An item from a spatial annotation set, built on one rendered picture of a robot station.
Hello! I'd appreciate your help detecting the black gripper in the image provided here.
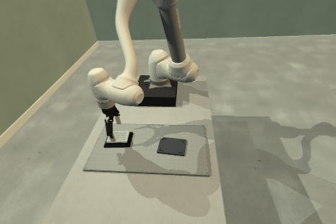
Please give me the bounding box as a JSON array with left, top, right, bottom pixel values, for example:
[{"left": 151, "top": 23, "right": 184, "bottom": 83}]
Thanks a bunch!
[{"left": 101, "top": 106, "right": 121, "bottom": 142}]

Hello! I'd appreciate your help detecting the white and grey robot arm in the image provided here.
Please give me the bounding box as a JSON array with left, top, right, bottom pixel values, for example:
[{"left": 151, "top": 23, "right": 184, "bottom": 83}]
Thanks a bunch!
[{"left": 88, "top": 0, "right": 199, "bottom": 109}]

